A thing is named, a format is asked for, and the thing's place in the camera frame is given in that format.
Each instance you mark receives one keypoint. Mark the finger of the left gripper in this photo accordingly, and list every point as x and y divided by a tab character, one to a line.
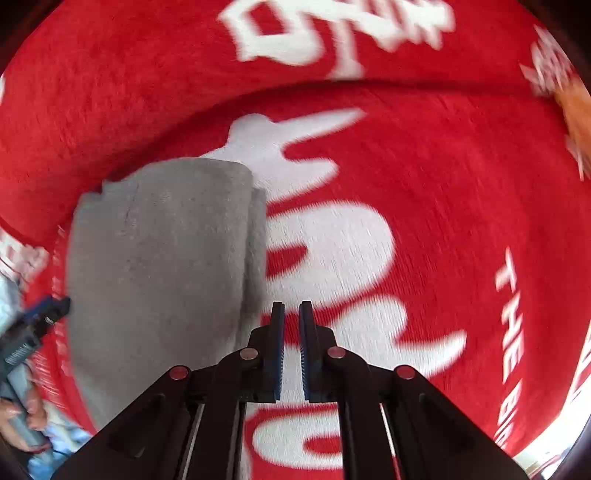
47	312

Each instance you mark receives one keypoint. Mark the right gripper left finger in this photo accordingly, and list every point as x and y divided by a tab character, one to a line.
188	423

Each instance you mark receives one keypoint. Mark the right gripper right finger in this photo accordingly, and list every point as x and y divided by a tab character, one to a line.
394	424

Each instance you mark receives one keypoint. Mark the grey knit sweater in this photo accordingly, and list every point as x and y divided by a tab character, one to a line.
164	267

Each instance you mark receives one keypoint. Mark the person's left hand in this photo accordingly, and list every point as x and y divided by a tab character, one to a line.
23	419

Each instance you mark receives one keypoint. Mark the red blanket white print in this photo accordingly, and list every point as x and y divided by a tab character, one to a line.
425	190

